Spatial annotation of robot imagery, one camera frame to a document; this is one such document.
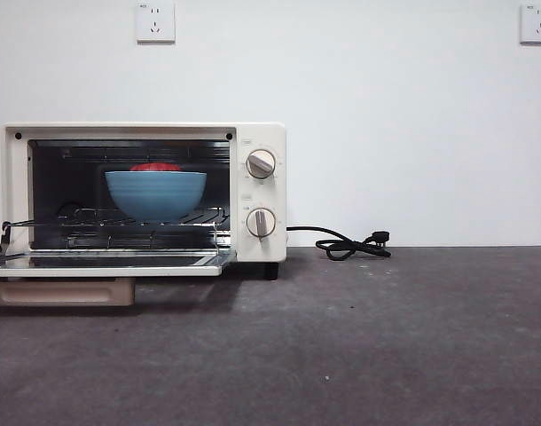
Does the blue ribbed bowl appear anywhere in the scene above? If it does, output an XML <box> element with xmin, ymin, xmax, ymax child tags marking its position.
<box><xmin>104</xmin><ymin>170</ymin><xmax>208</xmax><ymax>223</ymax></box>

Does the red apple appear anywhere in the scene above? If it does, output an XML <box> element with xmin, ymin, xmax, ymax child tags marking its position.
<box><xmin>129</xmin><ymin>162</ymin><xmax>184</xmax><ymax>174</ymax></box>

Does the glass oven door with handle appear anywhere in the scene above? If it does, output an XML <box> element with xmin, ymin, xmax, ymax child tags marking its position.
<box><xmin>0</xmin><ymin>246</ymin><xmax>239</xmax><ymax>308</ymax></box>

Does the oven timer knob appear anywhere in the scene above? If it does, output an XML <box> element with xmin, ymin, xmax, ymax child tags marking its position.
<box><xmin>246</xmin><ymin>207</ymin><xmax>278</xmax><ymax>241</ymax></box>

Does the oven temperature knob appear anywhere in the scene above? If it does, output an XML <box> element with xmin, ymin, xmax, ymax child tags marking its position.
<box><xmin>246</xmin><ymin>149</ymin><xmax>278</xmax><ymax>179</ymax></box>

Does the cream Toshiba toaster oven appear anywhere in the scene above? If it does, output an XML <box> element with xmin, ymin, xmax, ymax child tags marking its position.
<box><xmin>4</xmin><ymin>122</ymin><xmax>288</xmax><ymax>280</ymax></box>

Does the black power cable with plug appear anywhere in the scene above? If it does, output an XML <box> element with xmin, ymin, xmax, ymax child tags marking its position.
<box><xmin>286</xmin><ymin>225</ymin><xmax>392</xmax><ymax>261</ymax></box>

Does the white wall socket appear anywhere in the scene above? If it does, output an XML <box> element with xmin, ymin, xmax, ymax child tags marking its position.
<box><xmin>519</xmin><ymin>2</ymin><xmax>541</xmax><ymax>45</ymax></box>
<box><xmin>135</xmin><ymin>0</ymin><xmax>176</xmax><ymax>44</ymax></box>

